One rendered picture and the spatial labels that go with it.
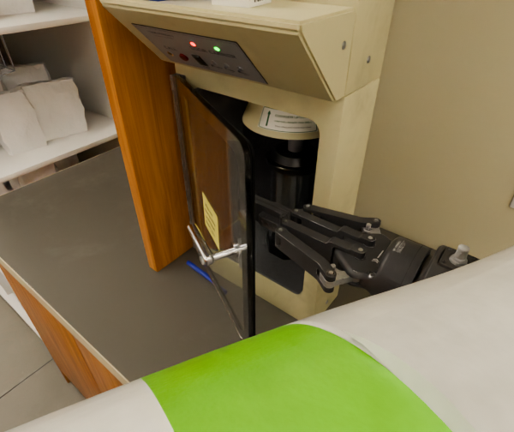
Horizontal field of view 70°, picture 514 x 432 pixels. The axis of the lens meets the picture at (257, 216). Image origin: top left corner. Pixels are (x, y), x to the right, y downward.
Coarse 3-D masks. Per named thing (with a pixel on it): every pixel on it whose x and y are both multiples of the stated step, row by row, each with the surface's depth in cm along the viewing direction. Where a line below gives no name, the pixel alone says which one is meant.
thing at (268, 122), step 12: (252, 108) 61; (264, 108) 59; (252, 120) 61; (264, 120) 59; (276, 120) 58; (288, 120) 57; (300, 120) 57; (312, 120) 58; (264, 132) 59; (276, 132) 58; (288, 132) 58; (300, 132) 58; (312, 132) 58
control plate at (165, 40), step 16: (144, 32) 51; (160, 32) 49; (176, 32) 46; (160, 48) 55; (176, 48) 52; (192, 48) 49; (208, 48) 46; (224, 48) 44; (240, 48) 42; (192, 64) 55; (208, 64) 52; (240, 64) 47; (256, 80) 49
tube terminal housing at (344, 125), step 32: (288, 0) 45; (320, 0) 42; (352, 0) 40; (384, 0) 45; (384, 32) 48; (352, 64) 45; (256, 96) 55; (288, 96) 51; (352, 96) 48; (320, 128) 51; (352, 128) 52; (320, 160) 53; (352, 160) 57; (320, 192) 56; (352, 192) 63; (256, 288) 80; (320, 288) 69
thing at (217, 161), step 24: (192, 96) 54; (192, 120) 58; (216, 120) 47; (192, 144) 62; (216, 144) 50; (240, 144) 41; (192, 168) 67; (216, 168) 53; (240, 168) 43; (192, 192) 73; (216, 192) 56; (240, 192) 45; (240, 216) 48; (240, 240) 51; (216, 264) 69; (240, 264) 54; (216, 288) 76; (240, 288) 58; (240, 312) 62; (240, 336) 66
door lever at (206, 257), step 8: (192, 224) 59; (192, 232) 57; (200, 232) 57; (192, 240) 57; (200, 240) 55; (200, 248) 54; (208, 248) 54; (232, 248) 54; (200, 256) 53; (208, 256) 52; (216, 256) 53; (224, 256) 54; (208, 264) 53
